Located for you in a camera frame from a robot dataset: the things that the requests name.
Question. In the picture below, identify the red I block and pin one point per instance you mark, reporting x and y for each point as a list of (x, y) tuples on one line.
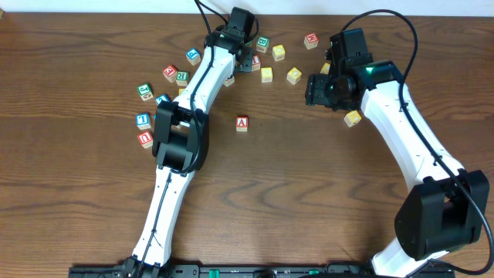
[(256, 63)]

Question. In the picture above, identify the yellow O block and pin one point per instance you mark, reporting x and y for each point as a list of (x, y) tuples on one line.
[(294, 76)]

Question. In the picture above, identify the red M block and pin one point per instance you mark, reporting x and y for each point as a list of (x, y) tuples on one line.
[(311, 40)]

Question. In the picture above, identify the green J block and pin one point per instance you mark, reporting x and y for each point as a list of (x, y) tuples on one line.
[(145, 92)]

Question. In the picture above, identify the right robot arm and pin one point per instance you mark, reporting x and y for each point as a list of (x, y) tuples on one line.
[(442, 212)]

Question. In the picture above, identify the yellow S block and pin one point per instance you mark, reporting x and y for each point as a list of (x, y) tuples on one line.
[(266, 74)]

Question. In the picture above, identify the green R block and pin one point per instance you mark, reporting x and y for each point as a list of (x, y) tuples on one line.
[(182, 78)]

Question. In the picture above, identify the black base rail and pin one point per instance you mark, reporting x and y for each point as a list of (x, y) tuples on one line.
[(195, 271)]

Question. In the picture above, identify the green B block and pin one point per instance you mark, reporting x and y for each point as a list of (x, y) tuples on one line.
[(262, 44)]

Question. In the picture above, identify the red E block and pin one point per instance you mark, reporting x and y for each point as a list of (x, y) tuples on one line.
[(170, 73)]

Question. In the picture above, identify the blue L block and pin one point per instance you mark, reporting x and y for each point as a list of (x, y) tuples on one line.
[(143, 121)]

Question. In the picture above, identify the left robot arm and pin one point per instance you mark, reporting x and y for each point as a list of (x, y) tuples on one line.
[(181, 137)]

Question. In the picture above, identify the blue 2 block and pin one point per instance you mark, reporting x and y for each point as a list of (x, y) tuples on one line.
[(162, 98)]

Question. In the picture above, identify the blue P block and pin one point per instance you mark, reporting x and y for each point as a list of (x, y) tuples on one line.
[(193, 56)]

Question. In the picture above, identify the yellow K block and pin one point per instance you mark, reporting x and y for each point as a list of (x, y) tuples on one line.
[(352, 118)]

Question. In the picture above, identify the red A block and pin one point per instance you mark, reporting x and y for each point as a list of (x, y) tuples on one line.
[(242, 123)]

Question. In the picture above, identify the yellow C block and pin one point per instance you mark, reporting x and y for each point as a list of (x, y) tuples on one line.
[(278, 52)]

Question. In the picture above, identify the red u block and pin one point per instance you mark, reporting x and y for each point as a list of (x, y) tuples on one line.
[(229, 81), (145, 139)]

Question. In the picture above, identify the red U block centre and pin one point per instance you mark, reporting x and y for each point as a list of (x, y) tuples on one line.
[(229, 81)]

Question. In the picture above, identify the yellow block near Z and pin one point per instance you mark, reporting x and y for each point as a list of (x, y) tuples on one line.
[(326, 68)]

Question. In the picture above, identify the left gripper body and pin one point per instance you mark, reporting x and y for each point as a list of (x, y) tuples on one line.
[(245, 62)]

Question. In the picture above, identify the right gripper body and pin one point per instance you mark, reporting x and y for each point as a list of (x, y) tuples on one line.
[(313, 89)]

